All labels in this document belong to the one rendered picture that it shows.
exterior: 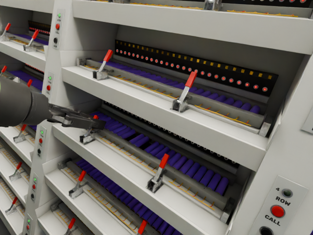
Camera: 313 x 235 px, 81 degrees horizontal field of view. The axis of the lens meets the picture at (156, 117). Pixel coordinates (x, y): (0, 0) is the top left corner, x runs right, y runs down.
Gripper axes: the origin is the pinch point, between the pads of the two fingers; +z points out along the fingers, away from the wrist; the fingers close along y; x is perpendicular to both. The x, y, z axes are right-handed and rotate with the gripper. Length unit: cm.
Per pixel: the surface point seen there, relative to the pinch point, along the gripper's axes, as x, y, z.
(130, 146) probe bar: -1.7, 13.4, 4.5
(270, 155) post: 11.2, 45.4, -6.2
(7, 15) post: 26, -86, -2
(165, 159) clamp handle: 1.0, 26.7, 0.1
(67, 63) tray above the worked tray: 13.7, -15.7, -5.0
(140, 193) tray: -9.3, 24.7, -0.3
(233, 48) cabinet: 35.0, 28.8, 8.2
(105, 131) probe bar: -1.7, 2.1, 4.5
